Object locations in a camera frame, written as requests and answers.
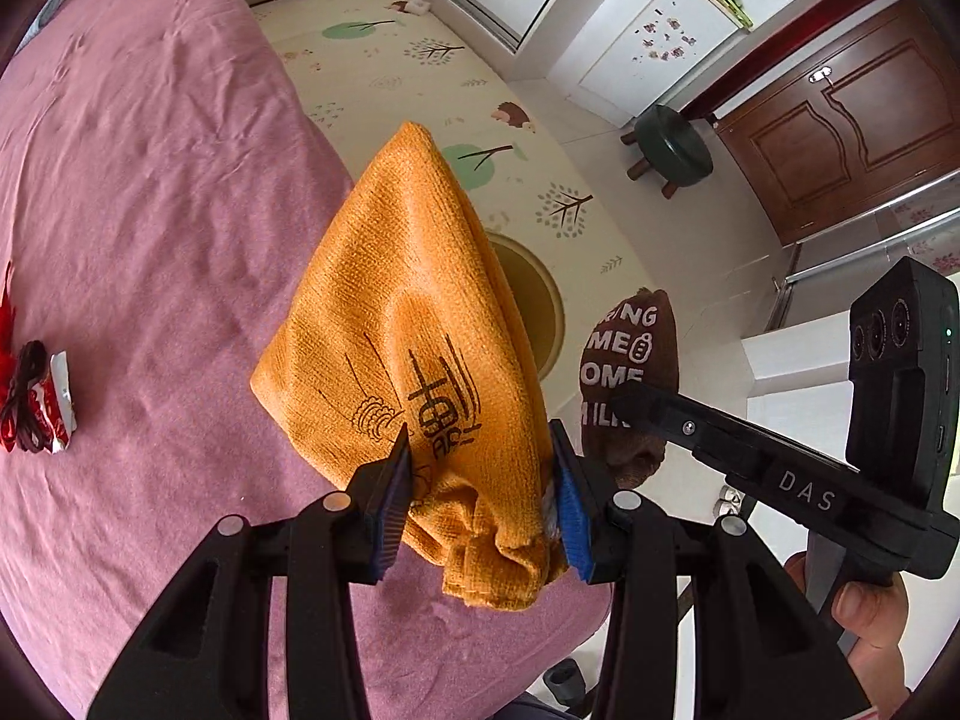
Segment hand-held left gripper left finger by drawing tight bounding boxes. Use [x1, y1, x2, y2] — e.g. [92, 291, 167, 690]
[86, 424, 413, 720]

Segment white sticker-covered cabinet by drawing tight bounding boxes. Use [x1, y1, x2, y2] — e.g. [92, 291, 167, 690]
[544, 0, 751, 128]

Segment brown printed sock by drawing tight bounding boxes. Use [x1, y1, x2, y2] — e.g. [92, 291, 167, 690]
[579, 286, 683, 488]

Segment glass sliding door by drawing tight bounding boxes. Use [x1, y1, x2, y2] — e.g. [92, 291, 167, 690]
[765, 180, 960, 331]

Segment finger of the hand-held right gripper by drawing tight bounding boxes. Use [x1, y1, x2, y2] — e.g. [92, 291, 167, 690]
[606, 381, 751, 473]

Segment orange drawstring cloth bag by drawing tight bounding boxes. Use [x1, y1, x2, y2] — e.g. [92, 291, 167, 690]
[250, 120, 560, 612]

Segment printed play mat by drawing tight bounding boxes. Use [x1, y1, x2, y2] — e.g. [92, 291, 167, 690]
[247, 0, 646, 391]

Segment red snack wrapper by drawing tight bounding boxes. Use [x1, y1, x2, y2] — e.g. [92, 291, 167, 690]
[0, 351, 78, 455]

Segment round olive bin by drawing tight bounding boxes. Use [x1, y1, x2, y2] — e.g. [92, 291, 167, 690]
[484, 232, 565, 383]

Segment person's right hand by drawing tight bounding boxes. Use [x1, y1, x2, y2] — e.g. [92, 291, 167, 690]
[784, 551, 912, 689]

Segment brown wooden door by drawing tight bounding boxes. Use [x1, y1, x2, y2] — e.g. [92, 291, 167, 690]
[709, 0, 960, 245]

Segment dark green round stool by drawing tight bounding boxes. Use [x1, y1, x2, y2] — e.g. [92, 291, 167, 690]
[621, 105, 713, 200]

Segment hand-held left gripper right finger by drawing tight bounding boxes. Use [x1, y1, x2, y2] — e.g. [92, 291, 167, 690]
[547, 420, 875, 720]

